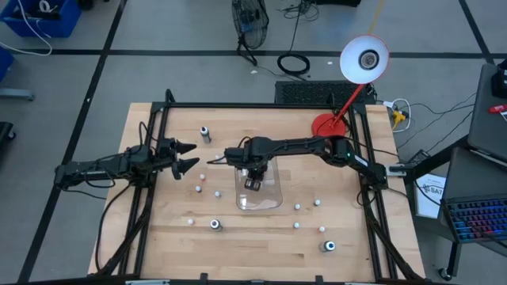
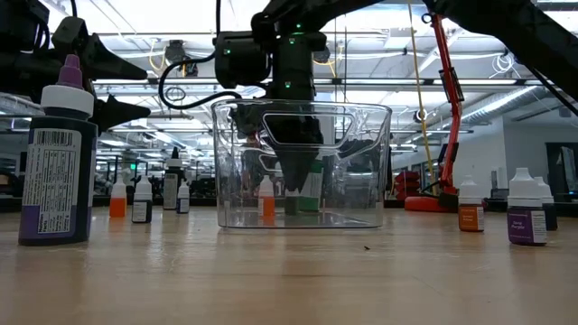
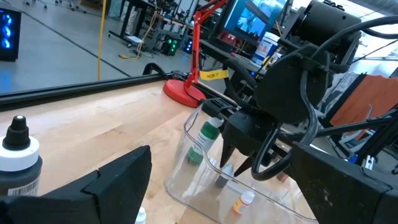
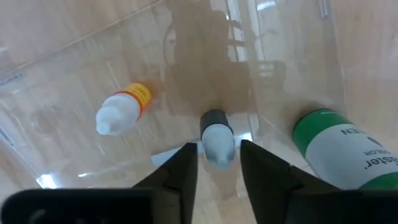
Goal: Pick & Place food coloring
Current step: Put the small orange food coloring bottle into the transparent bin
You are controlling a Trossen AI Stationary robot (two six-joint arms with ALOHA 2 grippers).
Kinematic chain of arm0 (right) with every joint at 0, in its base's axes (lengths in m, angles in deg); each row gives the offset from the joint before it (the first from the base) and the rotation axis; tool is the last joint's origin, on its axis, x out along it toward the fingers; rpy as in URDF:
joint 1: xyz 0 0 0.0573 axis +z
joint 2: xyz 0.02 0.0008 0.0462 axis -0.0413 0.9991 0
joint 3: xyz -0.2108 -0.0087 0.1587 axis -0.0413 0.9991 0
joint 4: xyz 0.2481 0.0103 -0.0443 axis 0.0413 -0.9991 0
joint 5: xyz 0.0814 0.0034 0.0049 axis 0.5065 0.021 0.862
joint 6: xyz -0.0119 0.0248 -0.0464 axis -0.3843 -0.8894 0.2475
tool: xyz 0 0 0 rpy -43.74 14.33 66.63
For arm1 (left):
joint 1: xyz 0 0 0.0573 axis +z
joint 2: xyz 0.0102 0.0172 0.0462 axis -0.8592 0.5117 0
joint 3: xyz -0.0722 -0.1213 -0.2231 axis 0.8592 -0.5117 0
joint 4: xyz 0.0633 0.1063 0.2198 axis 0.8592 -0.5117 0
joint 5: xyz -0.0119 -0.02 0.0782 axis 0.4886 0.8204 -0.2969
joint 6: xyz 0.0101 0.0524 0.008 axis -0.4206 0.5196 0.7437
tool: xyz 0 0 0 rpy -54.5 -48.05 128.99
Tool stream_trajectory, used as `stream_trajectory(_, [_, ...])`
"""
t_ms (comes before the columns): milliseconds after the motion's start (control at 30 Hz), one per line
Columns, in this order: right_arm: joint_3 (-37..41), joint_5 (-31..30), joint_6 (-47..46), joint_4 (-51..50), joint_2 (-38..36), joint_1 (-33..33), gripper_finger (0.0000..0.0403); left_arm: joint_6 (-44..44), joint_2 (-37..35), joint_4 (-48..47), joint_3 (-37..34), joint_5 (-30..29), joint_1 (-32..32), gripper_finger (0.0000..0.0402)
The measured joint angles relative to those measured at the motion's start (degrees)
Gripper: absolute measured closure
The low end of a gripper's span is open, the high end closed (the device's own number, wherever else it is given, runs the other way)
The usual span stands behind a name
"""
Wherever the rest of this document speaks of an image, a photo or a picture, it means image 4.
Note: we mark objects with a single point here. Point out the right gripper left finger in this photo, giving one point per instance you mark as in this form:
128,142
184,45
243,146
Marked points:
177,186

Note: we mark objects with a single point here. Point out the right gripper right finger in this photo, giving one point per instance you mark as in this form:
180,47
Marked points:
267,186

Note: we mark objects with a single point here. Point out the small dark green coloring bottle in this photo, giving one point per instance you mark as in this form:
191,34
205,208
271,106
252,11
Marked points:
217,140

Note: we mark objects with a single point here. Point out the large green food coloring bottle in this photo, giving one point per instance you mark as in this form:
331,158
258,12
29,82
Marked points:
342,149

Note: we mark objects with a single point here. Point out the clear plastic bin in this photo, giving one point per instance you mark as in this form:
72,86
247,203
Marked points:
186,77

